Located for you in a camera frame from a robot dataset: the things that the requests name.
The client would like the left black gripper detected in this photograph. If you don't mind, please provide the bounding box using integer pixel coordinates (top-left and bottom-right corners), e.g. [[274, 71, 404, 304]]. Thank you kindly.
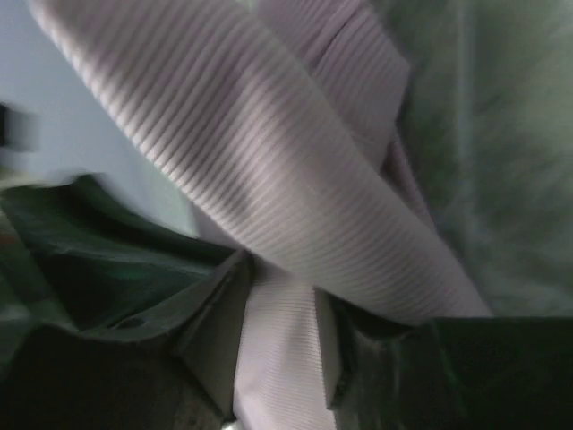
[[1, 176, 233, 331]]

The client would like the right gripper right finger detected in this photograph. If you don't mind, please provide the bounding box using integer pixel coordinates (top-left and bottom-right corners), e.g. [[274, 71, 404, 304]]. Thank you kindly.
[[315, 291, 572, 430]]

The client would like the pink tank top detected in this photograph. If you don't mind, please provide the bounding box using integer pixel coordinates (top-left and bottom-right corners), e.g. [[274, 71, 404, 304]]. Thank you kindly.
[[30, 1, 490, 429]]

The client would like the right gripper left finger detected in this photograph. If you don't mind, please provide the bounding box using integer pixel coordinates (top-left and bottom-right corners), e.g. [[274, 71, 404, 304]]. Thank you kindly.
[[1, 252, 252, 429]]

